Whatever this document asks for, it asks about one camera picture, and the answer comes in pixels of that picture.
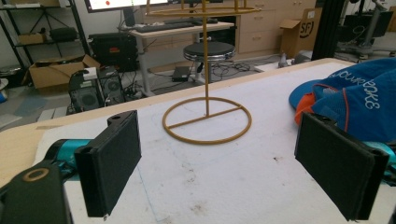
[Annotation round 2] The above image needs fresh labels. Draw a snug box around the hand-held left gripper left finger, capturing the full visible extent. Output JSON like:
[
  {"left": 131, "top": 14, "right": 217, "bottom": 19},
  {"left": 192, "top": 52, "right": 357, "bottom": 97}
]
[{"left": 73, "top": 109, "right": 143, "bottom": 218}]

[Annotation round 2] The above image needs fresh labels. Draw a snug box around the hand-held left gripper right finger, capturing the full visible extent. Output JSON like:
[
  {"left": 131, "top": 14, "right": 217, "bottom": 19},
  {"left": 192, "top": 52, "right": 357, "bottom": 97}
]
[{"left": 293, "top": 111, "right": 390, "bottom": 221}]

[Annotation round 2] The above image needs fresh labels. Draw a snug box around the blue baseball cap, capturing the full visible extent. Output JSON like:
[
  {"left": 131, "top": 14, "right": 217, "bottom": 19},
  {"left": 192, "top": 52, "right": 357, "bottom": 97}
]
[{"left": 288, "top": 57, "right": 396, "bottom": 144}]

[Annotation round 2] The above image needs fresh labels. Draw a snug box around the gold metal hat stand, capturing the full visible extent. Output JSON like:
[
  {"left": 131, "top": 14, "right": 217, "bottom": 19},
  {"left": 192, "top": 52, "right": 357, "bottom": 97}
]
[{"left": 145, "top": 0, "right": 262, "bottom": 146}]

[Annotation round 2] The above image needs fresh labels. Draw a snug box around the black computer tower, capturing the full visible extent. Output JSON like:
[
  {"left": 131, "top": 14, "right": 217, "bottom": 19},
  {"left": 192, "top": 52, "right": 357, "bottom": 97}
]
[{"left": 67, "top": 65, "right": 126, "bottom": 115}]

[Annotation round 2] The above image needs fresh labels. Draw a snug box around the open cardboard box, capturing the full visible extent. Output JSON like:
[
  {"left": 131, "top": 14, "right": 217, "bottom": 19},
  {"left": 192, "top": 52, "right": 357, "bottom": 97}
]
[{"left": 28, "top": 54, "right": 101, "bottom": 91}]

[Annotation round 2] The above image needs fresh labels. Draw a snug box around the white table mat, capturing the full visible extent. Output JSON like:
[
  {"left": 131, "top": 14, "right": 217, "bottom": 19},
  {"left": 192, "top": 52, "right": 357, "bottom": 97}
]
[{"left": 32, "top": 62, "right": 396, "bottom": 224}]

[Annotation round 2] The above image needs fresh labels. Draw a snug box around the black equipment case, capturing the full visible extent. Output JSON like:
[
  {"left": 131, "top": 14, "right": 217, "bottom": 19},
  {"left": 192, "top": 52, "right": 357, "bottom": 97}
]
[{"left": 88, "top": 32, "right": 139, "bottom": 73}]

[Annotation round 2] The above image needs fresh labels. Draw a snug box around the small black box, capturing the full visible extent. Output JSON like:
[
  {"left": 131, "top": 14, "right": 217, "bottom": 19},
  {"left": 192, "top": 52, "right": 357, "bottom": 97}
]
[{"left": 171, "top": 65, "right": 191, "bottom": 83}]

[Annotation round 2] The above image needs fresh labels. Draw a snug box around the black pillar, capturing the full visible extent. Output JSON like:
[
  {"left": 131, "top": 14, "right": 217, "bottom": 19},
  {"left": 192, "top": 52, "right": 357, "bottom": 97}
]
[{"left": 311, "top": 0, "right": 347, "bottom": 62}]

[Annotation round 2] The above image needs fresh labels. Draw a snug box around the printed cardboard box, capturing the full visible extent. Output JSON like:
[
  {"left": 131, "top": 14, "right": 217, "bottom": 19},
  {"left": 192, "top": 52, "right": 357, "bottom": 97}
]
[{"left": 278, "top": 7, "right": 323, "bottom": 59}]

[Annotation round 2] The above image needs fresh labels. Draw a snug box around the grey metal stand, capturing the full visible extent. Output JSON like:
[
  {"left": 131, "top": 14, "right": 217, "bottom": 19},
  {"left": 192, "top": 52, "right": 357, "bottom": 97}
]
[{"left": 337, "top": 0, "right": 396, "bottom": 60}]

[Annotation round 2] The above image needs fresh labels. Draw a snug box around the light wooden desk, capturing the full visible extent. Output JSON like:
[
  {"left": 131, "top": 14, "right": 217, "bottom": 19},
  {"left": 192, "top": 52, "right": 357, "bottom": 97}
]
[{"left": 129, "top": 21, "right": 235, "bottom": 97}]

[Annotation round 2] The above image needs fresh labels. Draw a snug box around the black metal shelf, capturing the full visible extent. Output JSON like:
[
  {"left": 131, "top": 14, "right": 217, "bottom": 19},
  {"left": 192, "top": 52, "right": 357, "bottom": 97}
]
[{"left": 0, "top": 0, "right": 92, "bottom": 88}]

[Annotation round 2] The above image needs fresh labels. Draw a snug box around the black keyboard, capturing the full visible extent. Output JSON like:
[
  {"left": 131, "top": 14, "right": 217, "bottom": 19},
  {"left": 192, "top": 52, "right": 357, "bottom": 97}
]
[{"left": 134, "top": 21, "right": 196, "bottom": 34}]

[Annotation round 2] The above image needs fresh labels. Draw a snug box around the round black stool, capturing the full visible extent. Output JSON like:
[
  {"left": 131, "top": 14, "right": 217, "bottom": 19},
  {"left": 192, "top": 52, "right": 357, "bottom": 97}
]
[{"left": 182, "top": 41, "right": 236, "bottom": 84}]

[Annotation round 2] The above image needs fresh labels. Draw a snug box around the wooden drawer cabinet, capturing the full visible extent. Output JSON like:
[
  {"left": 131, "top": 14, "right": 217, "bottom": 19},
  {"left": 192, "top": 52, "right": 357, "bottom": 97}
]
[{"left": 235, "top": 0, "right": 317, "bottom": 60}]

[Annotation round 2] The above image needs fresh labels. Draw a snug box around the computer monitor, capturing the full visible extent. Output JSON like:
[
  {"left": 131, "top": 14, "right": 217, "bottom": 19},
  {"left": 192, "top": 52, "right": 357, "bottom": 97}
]
[{"left": 83, "top": 0, "right": 171, "bottom": 14}]

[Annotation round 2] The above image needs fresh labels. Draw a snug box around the bundle of floor cables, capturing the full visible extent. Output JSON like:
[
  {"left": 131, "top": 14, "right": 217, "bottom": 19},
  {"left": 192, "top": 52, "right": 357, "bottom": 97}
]
[{"left": 199, "top": 60, "right": 260, "bottom": 82}]

